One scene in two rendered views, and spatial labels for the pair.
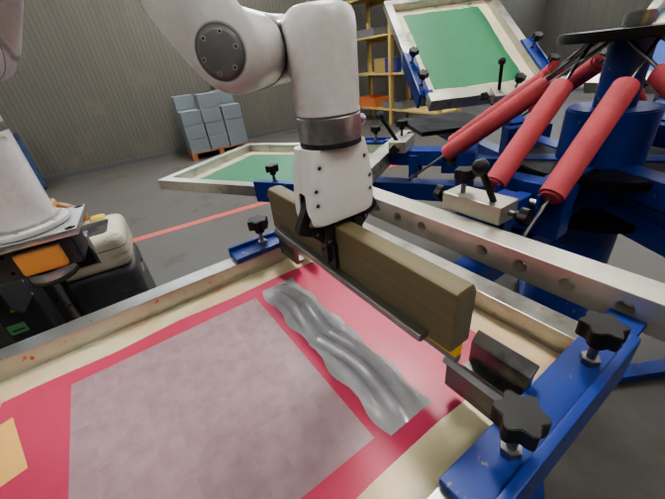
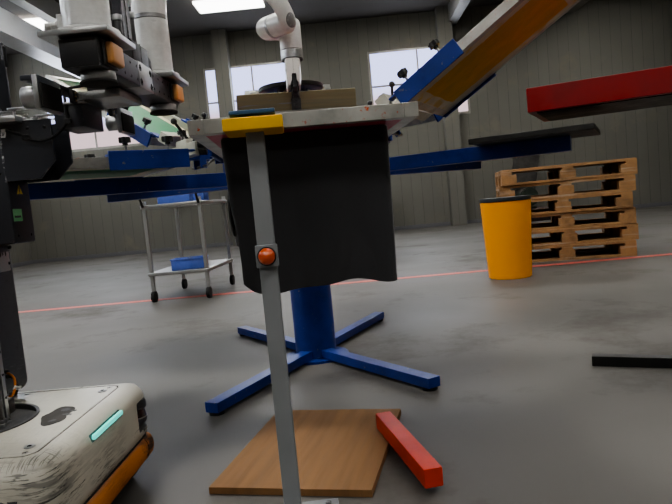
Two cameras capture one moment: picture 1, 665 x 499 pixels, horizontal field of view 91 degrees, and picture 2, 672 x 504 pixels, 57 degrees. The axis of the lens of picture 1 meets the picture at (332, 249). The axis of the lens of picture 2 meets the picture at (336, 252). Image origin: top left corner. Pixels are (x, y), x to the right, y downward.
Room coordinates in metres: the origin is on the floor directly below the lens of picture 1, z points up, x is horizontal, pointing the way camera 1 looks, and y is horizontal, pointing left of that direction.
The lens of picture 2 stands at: (-0.67, 1.86, 0.76)
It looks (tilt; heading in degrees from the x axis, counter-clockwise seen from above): 5 degrees down; 298
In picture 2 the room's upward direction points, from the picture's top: 5 degrees counter-clockwise
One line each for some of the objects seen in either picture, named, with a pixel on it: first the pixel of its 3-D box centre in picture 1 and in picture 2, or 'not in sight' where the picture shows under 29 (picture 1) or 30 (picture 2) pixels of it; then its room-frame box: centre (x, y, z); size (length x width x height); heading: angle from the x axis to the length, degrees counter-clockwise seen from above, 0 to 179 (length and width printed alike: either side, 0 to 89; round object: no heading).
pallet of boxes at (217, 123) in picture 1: (211, 123); not in sight; (6.54, 1.94, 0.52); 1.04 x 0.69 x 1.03; 116
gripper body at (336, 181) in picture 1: (333, 175); (293, 73); (0.41, -0.01, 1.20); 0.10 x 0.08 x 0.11; 122
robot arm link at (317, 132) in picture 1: (333, 125); (291, 55); (0.41, -0.02, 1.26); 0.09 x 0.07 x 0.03; 122
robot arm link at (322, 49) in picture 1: (292, 63); (279, 33); (0.43, 0.02, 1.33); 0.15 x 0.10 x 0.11; 76
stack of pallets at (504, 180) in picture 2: not in sight; (560, 210); (0.20, -4.68, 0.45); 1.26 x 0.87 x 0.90; 15
